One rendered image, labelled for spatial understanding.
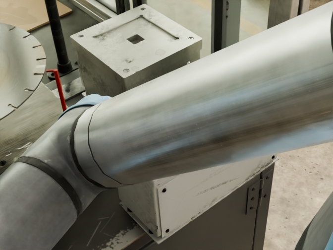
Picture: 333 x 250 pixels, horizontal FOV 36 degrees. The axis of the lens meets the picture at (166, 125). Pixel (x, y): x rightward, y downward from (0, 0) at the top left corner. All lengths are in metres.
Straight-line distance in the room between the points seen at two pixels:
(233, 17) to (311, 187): 1.13
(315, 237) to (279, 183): 1.75
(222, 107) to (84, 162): 0.16
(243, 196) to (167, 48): 0.33
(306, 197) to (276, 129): 1.60
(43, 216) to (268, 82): 0.22
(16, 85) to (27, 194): 0.42
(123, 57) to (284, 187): 1.10
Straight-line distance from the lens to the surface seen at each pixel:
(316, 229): 0.17
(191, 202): 0.82
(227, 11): 0.88
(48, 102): 0.94
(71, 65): 1.18
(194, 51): 0.97
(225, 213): 1.03
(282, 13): 0.82
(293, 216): 1.83
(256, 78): 0.29
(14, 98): 0.80
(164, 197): 0.75
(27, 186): 0.43
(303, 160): 2.01
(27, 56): 0.89
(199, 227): 0.99
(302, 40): 0.28
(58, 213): 0.44
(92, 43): 0.98
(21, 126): 0.91
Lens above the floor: 1.43
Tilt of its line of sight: 42 degrees down
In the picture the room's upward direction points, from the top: 4 degrees counter-clockwise
